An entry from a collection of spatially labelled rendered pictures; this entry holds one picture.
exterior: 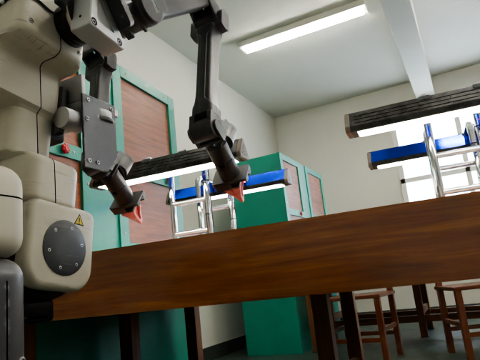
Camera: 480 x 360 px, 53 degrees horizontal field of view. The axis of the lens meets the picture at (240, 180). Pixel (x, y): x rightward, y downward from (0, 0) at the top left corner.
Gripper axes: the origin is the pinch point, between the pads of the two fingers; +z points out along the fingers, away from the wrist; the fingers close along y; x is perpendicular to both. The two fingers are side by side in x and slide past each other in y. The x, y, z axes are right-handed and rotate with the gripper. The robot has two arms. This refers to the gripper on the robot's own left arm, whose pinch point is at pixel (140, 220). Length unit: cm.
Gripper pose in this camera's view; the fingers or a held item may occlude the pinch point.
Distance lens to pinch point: 156.7
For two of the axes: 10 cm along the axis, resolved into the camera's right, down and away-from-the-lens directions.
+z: 3.5, 7.5, 5.6
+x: -1.5, 6.3, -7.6
